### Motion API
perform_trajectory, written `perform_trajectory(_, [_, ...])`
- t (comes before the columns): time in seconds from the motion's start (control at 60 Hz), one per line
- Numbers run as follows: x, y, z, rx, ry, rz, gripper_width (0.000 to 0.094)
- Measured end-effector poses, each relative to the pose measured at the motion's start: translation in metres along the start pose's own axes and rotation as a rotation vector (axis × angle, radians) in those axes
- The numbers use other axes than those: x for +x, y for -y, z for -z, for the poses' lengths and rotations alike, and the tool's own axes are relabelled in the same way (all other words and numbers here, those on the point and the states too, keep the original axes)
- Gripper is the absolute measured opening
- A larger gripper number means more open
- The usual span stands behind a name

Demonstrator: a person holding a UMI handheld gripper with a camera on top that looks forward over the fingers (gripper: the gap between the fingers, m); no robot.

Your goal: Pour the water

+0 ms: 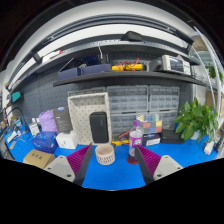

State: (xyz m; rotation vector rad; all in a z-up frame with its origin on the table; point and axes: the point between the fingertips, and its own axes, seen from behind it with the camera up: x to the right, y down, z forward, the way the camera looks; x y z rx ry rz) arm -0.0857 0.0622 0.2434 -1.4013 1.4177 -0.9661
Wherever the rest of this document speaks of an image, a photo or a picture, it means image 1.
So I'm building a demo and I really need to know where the green potted plant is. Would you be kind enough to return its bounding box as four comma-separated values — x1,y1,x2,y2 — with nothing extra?
173,97,219,142

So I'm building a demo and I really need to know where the yellow multimeter with red leads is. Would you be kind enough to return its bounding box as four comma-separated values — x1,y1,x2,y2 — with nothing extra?
111,129,132,146

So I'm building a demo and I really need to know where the black lamp head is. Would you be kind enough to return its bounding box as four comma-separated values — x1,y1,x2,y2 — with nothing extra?
120,30,144,43

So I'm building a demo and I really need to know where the beige patterned cup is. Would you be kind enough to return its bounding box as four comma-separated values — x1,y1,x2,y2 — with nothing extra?
94,143,116,166

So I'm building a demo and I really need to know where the black rectangular case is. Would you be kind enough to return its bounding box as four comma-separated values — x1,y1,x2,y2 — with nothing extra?
89,111,110,144

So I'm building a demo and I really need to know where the dark blue long box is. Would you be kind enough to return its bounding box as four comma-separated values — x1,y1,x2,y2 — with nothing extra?
81,63,112,76

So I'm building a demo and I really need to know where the brown cardboard box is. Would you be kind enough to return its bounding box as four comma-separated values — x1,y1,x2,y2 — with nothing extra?
22,148,56,170

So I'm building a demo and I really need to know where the yellow meter with red leads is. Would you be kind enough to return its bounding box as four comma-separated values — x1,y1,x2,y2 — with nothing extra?
111,58,144,72

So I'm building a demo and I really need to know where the grey small-parts drawer cabinet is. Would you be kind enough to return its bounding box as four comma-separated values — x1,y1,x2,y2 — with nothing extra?
105,85,149,141
148,85,181,130

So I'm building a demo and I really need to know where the black wall shelf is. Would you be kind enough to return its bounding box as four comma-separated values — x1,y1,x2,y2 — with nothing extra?
52,70,208,88

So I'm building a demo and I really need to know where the clear bottle with purple cap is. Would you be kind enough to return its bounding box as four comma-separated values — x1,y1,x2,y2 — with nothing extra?
128,119,144,163

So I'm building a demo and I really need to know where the teal small device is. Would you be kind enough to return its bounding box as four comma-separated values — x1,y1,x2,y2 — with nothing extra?
10,91,22,103

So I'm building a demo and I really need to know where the clear organizer with coloured parts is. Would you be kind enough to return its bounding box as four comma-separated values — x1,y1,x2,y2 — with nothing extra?
135,113,163,135

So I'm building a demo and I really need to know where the black flat box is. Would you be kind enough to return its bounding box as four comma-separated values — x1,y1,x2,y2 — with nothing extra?
160,128,186,145

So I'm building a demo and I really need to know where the dark blue open box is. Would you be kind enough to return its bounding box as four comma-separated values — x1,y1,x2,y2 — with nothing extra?
57,58,83,81

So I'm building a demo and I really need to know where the green hanging plant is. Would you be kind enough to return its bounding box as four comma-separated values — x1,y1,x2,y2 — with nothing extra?
204,63,224,84

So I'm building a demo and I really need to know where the white perforated tray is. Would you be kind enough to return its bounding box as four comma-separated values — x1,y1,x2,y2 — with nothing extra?
67,92,112,146

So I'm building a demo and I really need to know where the white oscilloscope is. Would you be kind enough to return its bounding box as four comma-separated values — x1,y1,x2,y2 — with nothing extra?
161,54,192,76

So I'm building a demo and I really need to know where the purple bag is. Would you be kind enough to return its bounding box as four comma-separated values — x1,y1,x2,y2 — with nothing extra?
37,109,58,134

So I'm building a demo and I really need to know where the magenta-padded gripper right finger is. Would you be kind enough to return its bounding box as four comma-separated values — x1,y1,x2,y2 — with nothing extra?
134,144,184,186

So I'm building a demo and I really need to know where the small white carton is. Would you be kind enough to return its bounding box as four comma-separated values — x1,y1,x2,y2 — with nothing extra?
29,122,40,137

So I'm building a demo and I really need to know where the dark grey flat box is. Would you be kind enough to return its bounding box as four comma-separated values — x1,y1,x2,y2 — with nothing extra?
52,106,74,134

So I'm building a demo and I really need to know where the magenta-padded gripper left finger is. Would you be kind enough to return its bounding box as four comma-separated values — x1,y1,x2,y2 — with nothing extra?
43,143,94,187

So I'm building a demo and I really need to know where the black box with white label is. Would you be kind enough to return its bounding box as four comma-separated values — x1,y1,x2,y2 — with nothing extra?
141,133,162,147

